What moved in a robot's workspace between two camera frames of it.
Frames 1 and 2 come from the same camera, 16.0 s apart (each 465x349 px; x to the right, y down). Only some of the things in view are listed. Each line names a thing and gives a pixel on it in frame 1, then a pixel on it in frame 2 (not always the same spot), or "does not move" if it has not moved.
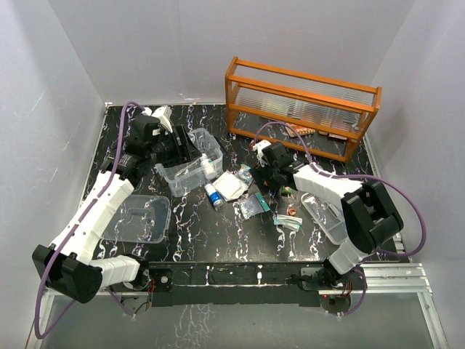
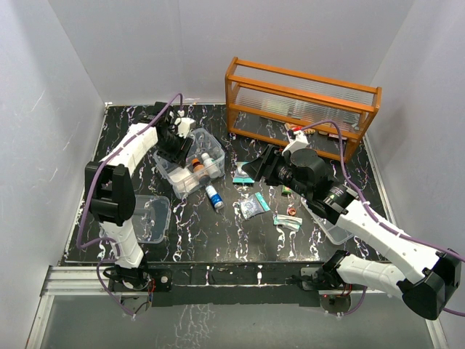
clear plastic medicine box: (185, 177) does not move
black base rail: (239, 284) does not move
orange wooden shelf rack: (322, 115) does not move
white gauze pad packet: (229, 186) -> (184, 179)
